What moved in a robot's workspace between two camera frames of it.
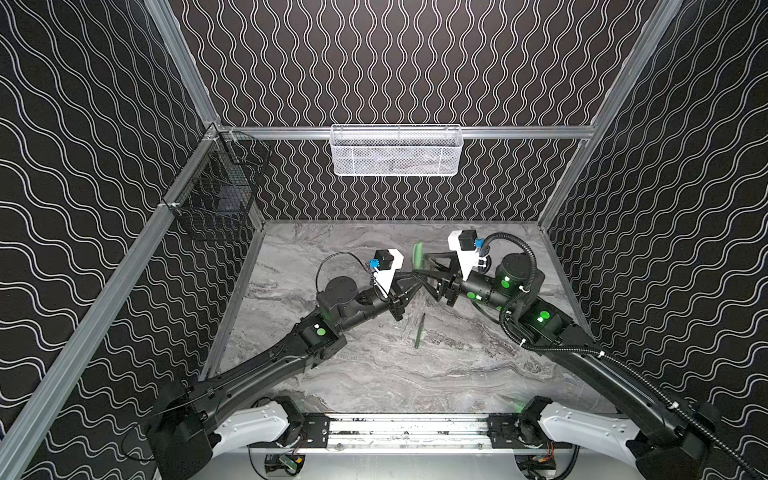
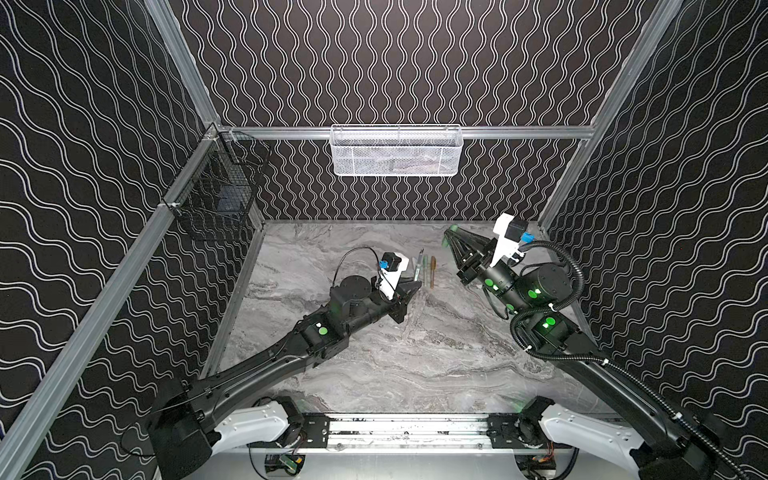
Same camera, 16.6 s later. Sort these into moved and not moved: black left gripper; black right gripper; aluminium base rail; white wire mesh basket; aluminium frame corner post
Moved: black right gripper
Not moved: white wire mesh basket; aluminium frame corner post; aluminium base rail; black left gripper
